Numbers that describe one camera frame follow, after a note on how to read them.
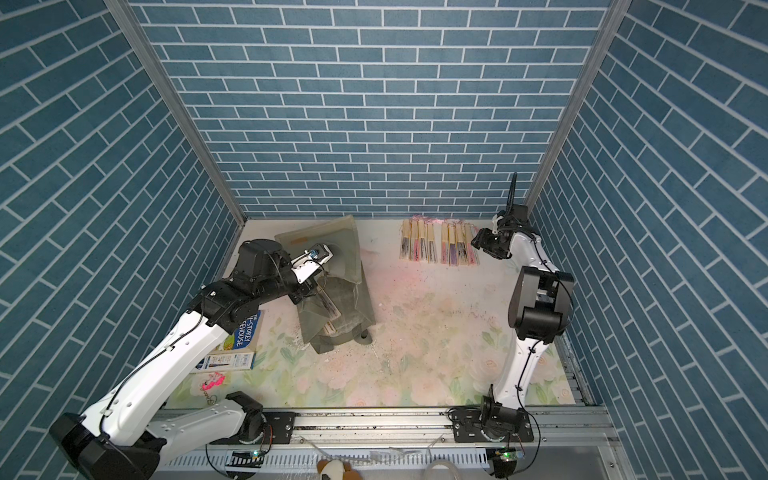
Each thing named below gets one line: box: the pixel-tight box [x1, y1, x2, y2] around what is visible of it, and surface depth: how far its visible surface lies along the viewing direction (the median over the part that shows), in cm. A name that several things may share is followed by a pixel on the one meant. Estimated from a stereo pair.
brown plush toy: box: [316, 459, 363, 480], surface depth 68 cm
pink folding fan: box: [414, 219, 421, 262], surface depth 117 cm
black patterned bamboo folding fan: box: [399, 219, 410, 260], surface depth 118 cm
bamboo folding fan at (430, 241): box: [426, 220, 436, 264], surface depth 117 cm
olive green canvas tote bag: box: [275, 215, 376, 354], surface depth 92 cm
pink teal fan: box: [464, 222, 480, 266], surface depth 113 cm
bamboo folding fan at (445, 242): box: [441, 221, 450, 266], surface depth 114 cm
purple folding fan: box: [447, 222, 458, 267], surface depth 115 cm
